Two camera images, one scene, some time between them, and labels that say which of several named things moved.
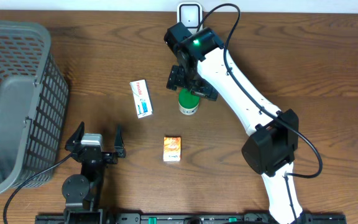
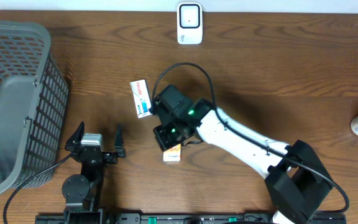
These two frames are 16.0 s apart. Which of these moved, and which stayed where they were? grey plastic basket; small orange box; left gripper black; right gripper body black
Moved: right gripper body black
Stayed: left gripper black; small orange box; grey plastic basket
